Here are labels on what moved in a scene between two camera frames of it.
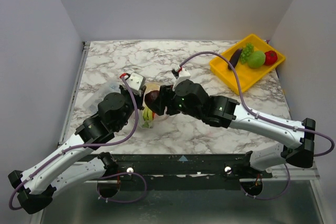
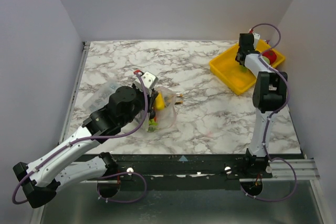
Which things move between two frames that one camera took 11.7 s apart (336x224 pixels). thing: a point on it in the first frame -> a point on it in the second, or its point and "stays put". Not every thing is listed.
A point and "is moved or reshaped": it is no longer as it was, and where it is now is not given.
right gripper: [165, 98] -> [240, 57]
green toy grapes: [248, 49] is moved or reshaped
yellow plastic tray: [247, 76] stays put
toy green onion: [147, 115] is moved or reshaped
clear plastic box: [91, 103] stays put
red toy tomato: [271, 57] stays put
